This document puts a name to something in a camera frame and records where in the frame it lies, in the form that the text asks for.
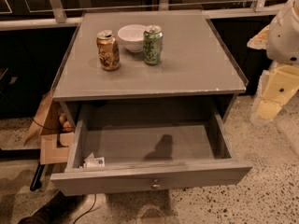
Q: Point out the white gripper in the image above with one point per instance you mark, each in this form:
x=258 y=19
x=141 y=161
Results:
x=284 y=37

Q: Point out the orange soda can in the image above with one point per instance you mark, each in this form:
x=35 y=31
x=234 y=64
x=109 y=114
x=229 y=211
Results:
x=108 y=50

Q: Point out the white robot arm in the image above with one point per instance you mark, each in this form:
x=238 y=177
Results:
x=280 y=39

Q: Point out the green soda can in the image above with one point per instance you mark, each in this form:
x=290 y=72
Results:
x=152 y=44

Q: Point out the metal drawer knob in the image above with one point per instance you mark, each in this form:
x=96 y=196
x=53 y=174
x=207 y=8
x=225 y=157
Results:
x=155 y=184

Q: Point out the grey open top drawer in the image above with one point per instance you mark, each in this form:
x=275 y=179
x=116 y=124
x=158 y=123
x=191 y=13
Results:
x=184 y=155

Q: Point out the grey wooden cabinet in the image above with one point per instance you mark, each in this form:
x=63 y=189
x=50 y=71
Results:
x=151 y=69

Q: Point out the white ceramic bowl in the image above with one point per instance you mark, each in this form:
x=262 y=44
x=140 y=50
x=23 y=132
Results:
x=132 y=37

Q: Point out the black shoe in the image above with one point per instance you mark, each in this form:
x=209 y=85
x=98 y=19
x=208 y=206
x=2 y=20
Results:
x=53 y=209

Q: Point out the metal railing frame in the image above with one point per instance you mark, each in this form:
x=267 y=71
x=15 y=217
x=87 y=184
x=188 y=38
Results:
x=32 y=14

